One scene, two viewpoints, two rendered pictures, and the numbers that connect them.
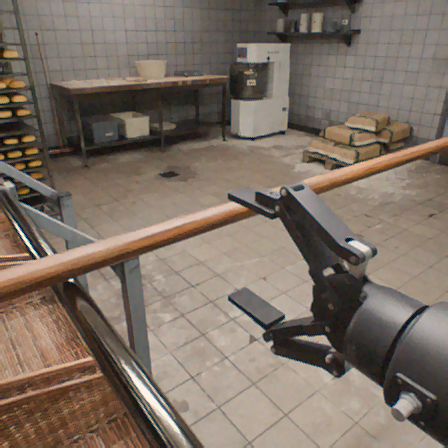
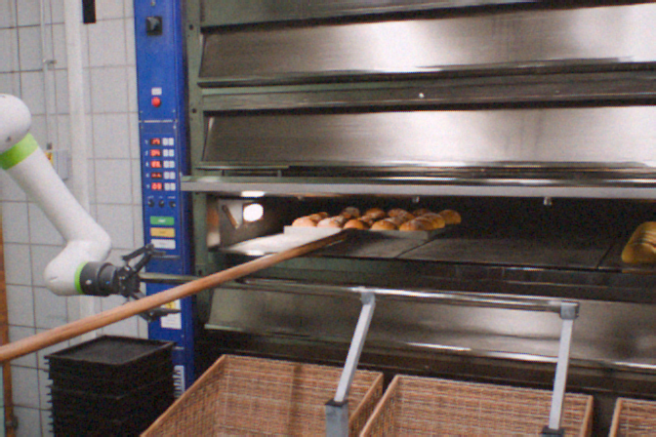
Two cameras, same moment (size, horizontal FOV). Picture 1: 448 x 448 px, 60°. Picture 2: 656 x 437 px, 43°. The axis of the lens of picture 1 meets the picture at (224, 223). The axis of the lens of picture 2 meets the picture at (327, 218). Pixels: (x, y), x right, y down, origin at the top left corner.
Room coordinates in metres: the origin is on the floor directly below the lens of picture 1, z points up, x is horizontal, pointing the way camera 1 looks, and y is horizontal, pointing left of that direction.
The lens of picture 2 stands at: (2.39, -0.65, 1.58)
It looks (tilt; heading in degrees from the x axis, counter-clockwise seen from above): 6 degrees down; 152
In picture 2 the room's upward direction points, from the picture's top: 1 degrees counter-clockwise
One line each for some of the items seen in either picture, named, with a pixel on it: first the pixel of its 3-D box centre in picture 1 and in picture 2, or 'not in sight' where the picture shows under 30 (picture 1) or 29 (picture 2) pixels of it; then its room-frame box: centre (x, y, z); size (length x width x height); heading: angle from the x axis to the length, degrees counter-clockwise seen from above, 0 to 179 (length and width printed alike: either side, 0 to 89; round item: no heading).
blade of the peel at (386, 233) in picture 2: not in sight; (371, 225); (-0.28, 0.96, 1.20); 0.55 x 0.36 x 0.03; 38
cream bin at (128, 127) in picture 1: (129, 124); not in sight; (5.22, 1.27, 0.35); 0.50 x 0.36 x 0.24; 39
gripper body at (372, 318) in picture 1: (359, 319); (123, 281); (0.27, -0.12, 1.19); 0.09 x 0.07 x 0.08; 38
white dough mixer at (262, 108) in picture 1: (256, 91); not in sight; (6.06, -0.48, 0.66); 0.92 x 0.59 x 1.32; 128
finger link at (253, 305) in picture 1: (255, 306); (167, 310); (0.37, -0.04, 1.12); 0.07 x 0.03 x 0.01; 38
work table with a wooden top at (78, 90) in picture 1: (147, 114); not in sight; (5.39, 1.05, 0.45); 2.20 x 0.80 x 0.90; 128
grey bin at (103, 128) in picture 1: (99, 128); not in sight; (4.96, 1.60, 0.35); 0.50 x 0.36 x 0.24; 38
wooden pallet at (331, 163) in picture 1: (358, 155); not in sight; (4.72, -1.68, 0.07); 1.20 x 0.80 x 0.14; 128
